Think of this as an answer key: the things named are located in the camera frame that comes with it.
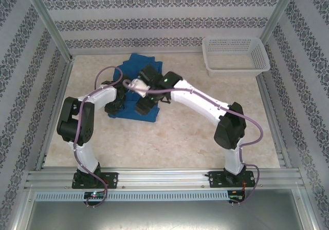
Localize blue long pants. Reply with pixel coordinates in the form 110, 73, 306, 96
106, 52, 164, 124

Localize white plastic mesh basket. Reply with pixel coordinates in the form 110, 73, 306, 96
202, 36, 271, 78

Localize left small circuit board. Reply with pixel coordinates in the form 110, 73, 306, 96
84, 191, 106, 200

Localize small circuit board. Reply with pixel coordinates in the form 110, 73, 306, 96
229, 190, 245, 201
84, 191, 106, 200

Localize grey metal panel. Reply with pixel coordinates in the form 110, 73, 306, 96
24, 200, 313, 230

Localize right small circuit board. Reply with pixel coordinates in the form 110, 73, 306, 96
229, 190, 245, 201

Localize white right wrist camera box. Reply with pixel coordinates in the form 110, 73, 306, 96
130, 78, 151, 97

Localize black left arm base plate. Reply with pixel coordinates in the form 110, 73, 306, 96
71, 172, 119, 189

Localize aluminium mounting rail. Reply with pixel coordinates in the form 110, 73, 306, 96
24, 167, 305, 190

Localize grey slotted cable duct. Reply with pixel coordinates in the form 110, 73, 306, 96
34, 190, 230, 202

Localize aluminium frame post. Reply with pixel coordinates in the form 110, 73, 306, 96
22, 0, 74, 60
260, 0, 301, 45

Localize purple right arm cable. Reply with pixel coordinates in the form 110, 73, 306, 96
122, 78, 264, 205

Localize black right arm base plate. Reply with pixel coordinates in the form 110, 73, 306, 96
208, 170, 257, 189

